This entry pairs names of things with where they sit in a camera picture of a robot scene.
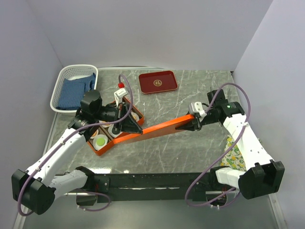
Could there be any lemon print cloth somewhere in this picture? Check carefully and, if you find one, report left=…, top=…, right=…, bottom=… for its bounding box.
left=220, top=145, right=246, bottom=172

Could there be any dark red serving tray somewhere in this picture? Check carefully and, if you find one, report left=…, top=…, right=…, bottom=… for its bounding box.
left=139, top=71, right=178, bottom=94

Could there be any green sandwich cookie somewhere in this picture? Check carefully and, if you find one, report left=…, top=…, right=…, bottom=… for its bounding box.
left=96, top=138, right=105, bottom=146

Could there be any black aluminium base frame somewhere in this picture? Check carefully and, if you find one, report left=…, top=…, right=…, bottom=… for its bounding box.
left=64, top=167, right=241, bottom=208

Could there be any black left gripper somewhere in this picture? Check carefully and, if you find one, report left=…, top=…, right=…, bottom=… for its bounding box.
left=94, top=103, right=143, bottom=134

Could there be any white paper cup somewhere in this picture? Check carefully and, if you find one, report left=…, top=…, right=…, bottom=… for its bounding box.
left=99, top=121, right=112, bottom=128
left=131, top=112, right=140, bottom=122
left=93, top=134, right=108, bottom=151
left=91, top=129, right=99, bottom=139
left=108, top=124, right=122, bottom=138

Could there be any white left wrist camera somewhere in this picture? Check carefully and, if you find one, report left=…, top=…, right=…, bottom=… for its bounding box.
left=114, top=83, right=128, bottom=107

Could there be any orange box lid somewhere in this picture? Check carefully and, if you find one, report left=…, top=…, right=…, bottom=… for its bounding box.
left=113, top=114, right=194, bottom=145

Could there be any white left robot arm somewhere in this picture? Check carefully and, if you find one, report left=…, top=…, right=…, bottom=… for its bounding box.
left=11, top=88, right=142, bottom=216

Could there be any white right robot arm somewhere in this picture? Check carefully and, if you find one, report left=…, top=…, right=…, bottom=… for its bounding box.
left=181, top=89, right=285, bottom=199

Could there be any white plastic basket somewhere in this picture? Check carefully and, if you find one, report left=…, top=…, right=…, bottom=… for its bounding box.
left=50, top=64, right=99, bottom=116

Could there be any blue checkered cloth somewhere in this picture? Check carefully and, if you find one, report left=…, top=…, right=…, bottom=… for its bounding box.
left=56, top=73, right=96, bottom=110

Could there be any orange cookie box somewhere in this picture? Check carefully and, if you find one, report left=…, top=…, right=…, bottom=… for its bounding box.
left=88, top=98, right=144, bottom=156

